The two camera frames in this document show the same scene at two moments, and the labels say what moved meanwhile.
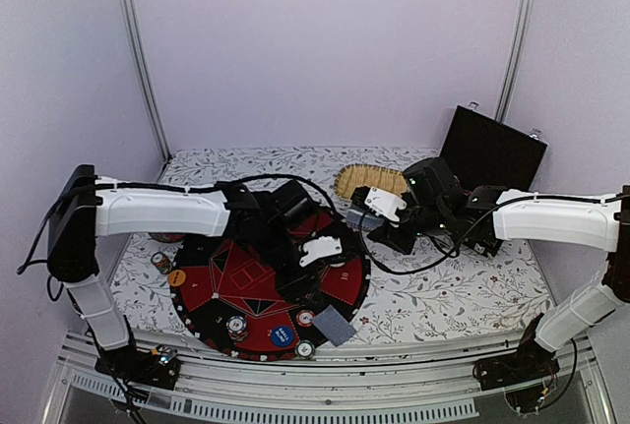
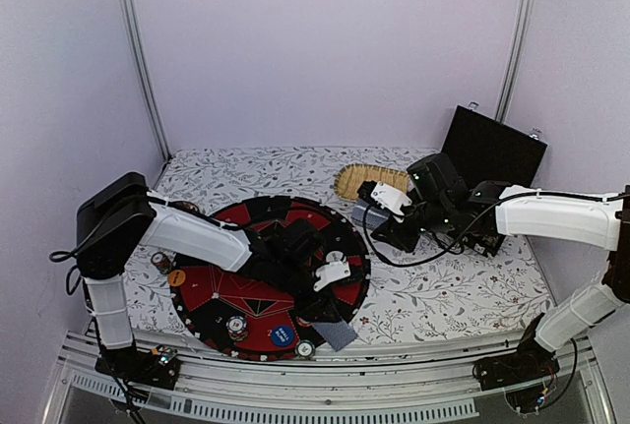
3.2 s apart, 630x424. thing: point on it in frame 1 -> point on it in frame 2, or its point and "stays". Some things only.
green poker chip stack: (305, 348) stays
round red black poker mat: (232, 305) stays
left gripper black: (300, 286) -> (312, 311)
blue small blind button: (282, 335) stays
